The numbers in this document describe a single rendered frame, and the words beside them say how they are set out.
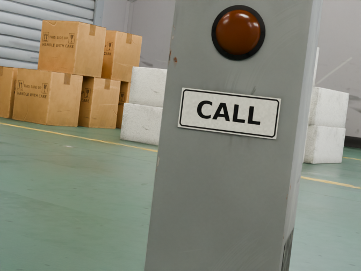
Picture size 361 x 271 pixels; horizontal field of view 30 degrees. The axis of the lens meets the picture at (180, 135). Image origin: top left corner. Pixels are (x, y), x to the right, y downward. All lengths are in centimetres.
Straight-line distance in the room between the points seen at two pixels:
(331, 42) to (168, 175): 569
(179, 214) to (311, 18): 12
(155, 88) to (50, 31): 106
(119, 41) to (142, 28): 297
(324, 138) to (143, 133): 87
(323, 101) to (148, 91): 83
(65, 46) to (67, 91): 27
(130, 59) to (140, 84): 103
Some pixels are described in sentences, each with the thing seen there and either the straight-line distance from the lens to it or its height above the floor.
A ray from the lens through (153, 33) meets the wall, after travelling 707.
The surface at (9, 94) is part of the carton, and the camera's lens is 408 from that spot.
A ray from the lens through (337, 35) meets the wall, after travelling 600.
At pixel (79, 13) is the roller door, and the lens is 670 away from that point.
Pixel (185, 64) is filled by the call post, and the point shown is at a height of 24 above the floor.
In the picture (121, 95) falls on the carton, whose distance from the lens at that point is 431.
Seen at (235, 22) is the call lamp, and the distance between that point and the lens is 34.
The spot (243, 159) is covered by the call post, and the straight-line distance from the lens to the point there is 34.
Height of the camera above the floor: 23
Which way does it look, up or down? 3 degrees down
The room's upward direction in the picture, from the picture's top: 7 degrees clockwise
